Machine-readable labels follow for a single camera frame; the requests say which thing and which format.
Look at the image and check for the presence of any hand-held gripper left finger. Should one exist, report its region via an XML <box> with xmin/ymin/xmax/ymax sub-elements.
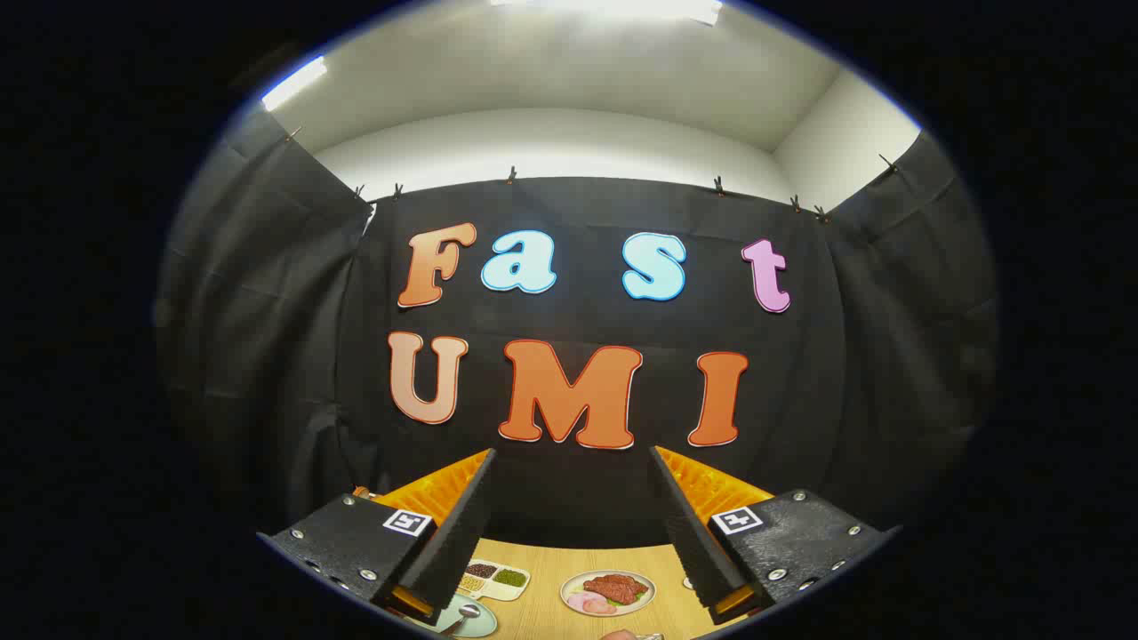
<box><xmin>256</xmin><ymin>447</ymin><xmax>497</xmax><ymax>628</ymax></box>

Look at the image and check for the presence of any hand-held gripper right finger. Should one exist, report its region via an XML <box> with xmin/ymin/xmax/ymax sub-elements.
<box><xmin>647</xmin><ymin>444</ymin><xmax>901</xmax><ymax>626</ymax></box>

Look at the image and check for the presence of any white divided snack tray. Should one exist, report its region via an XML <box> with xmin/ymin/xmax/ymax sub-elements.
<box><xmin>458</xmin><ymin>558</ymin><xmax>532</xmax><ymax>603</ymax></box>

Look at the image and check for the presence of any light blue plate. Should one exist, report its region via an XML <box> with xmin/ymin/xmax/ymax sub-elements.
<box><xmin>411</xmin><ymin>594</ymin><xmax>499</xmax><ymax>639</ymax></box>

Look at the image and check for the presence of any brown steak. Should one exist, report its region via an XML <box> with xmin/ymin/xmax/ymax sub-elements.
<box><xmin>584</xmin><ymin>574</ymin><xmax>647</xmax><ymax>605</ymax></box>

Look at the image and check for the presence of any beige plate with food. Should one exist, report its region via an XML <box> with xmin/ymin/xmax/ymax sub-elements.
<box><xmin>560</xmin><ymin>570</ymin><xmax>657</xmax><ymax>617</ymax></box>

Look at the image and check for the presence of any row of small backdrop clips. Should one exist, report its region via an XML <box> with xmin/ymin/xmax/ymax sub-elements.
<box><xmin>284</xmin><ymin>124</ymin><xmax>899</xmax><ymax>223</ymax></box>

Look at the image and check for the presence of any long ceiling light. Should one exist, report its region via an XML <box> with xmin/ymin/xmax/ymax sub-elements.
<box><xmin>260</xmin><ymin>55</ymin><xmax>328</xmax><ymax>113</ymax></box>

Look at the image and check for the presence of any wide ceiling light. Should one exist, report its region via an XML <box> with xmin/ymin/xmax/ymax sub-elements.
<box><xmin>489</xmin><ymin>0</ymin><xmax>723</xmax><ymax>26</ymax></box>

